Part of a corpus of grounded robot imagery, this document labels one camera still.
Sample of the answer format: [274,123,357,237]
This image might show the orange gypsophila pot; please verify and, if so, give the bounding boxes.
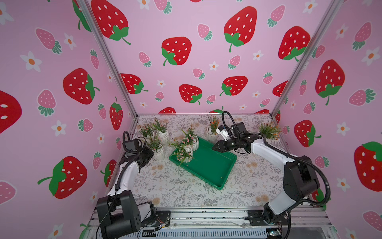
[207,114,220,142]

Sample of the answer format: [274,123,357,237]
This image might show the green gypsophila pot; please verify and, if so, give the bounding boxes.
[147,134,165,160]

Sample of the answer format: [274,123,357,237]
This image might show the pink gypsophila pot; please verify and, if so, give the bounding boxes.
[169,139,194,164]
[182,125,199,151]

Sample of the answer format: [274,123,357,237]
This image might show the green grass pot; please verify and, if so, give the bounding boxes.
[259,122,281,140]

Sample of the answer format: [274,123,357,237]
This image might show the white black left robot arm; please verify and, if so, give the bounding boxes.
[96,130,154,239]

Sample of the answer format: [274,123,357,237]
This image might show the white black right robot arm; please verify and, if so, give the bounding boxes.
[212,111,331,225]

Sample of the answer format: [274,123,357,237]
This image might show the green plastic storage box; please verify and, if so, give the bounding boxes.
[169,138,237,190]

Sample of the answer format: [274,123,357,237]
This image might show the gypsophila pot far left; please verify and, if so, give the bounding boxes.
[139,123,154,140]

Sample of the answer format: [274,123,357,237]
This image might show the gypsophila pot back left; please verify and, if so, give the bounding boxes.
[151,118,169,145]

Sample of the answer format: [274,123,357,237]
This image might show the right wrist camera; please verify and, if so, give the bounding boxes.
[216,125,234,141]

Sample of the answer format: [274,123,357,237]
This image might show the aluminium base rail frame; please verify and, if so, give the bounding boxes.
[86,206,332,239]

